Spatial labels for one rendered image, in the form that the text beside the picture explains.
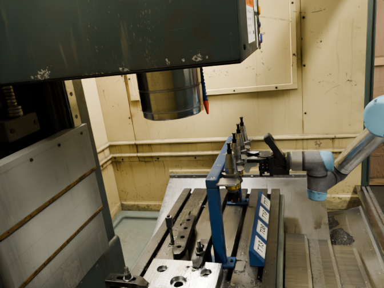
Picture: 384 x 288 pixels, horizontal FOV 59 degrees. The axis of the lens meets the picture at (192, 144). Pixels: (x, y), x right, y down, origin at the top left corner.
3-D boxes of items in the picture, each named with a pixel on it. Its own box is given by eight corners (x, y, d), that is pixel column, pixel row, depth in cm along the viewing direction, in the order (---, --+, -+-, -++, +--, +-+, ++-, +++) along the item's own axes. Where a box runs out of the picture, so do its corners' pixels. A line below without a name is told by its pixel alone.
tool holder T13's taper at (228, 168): (226, 168, 116) (224, 150, 114) (239, 169, 114) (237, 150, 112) (223, 174, 112) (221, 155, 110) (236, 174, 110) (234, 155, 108)
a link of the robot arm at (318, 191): (336, 194, 133) (336, 168, 129) (320, 205, 126) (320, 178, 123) (318, 188, 139) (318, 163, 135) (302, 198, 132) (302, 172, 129)
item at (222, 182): (240, 179, 110) (240, 177, 110) (239, 187, 105) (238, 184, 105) (219, 179, 112) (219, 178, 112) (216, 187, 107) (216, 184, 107)
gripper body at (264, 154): (258, 176, 131) (290, 177, 127) (256, 155, 128) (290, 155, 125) (259, 169, 138) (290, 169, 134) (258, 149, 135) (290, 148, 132)
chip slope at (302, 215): (323, 215, 192) (323, 172, 184) (340, 310, 128) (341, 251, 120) (175, 211, 217) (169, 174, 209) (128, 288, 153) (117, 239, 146)
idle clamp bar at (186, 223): (197, 228, 143) (196, 214, 141) (185, 269, 118) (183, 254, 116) (186, 228, 144) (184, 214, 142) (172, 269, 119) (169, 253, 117)
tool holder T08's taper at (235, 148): (231, 157, 126) (230, 140, 124) (242, 157, 124) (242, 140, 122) (228, 162, 122) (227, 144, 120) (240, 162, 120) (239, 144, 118)
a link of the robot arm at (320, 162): (334, 176, 123) (335, 155, 120) (302, 176, 126) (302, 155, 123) (331, 168, 130) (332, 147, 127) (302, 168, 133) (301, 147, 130)
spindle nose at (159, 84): (158, 107, 97) (151, 65, 94) (211, 104, 92) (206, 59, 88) (131, 122, 83) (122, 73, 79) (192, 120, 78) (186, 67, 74)
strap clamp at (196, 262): (212, 266, 118) (208, 228, 114) (204, 292, 106) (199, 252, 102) (203, 264, 119) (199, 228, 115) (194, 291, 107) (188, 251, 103)
